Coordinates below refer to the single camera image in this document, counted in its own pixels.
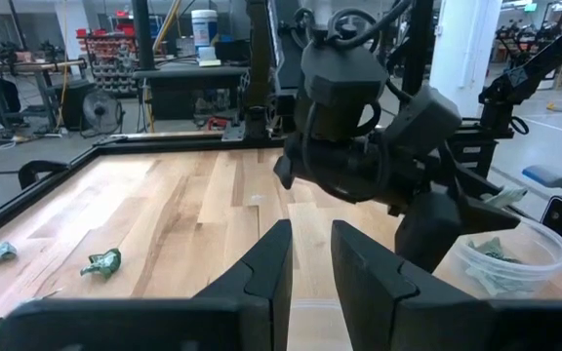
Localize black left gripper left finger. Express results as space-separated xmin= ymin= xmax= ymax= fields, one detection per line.
xmin=0 ymin=218 xmax=295 ymax=351

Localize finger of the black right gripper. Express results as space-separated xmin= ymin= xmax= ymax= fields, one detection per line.
xmin=456 ymin=194 xmax=521 ymax=234
xmin=395 ymin=190 xmax=462 ymax=274

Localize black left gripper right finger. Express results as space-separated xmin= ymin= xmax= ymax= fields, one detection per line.
xmin=330 ymin=219 xmax=562 ymax=351

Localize dark green packet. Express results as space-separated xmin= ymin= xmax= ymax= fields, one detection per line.
xmin=79 ymin=248 xmax=123 ymax=280

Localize black box white labels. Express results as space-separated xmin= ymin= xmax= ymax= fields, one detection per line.
xmin=449 ymin=131 xmax=490 ymax=179

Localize round clear plastic container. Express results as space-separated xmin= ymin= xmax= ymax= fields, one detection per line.
xmin=449 ymin=216 xmax=562 ymax=299

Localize blue padded bench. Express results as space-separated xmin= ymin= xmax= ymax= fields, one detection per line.
xmin=522 ymin=155 xmax=562 ymax=194

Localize small white box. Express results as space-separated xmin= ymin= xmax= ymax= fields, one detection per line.
xmin=197 ymin=46 xmax=222 ymax=67

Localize dark workbench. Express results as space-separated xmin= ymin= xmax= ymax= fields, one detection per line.
xmin=133 ymin=65 xmax=251 ymax=121

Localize white tub blue label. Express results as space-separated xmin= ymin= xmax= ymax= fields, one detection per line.
xmin=190 ymin=9 xmax=219 ymax=49

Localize yellow pole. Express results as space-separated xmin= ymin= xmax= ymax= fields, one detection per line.
xmin=152 ymin=0 xmax=183 ymax=53

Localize black floor fan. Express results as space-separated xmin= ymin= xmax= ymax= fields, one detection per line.
xmin=80 ymin=90 xmax=125 ymax=137

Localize red grey parts bin rack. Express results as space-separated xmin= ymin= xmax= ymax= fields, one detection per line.
xmin=76 ymin=26 xmax=139 ymax=97

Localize black computer tower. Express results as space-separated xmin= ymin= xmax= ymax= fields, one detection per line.
xmin=56 ymin=80 xmax=97 ymax=131

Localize wooden workbench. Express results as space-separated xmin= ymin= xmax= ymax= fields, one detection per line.
xmin=0 ymin=58 xmax=87 ymax=128

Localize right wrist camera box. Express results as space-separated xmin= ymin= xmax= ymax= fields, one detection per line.
xmin=382 ymin=86 xmax=463 ymax=160

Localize black curved cable guard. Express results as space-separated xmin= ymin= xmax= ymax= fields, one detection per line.
xmin=17 ymin=159 xmax=70 ymax=190

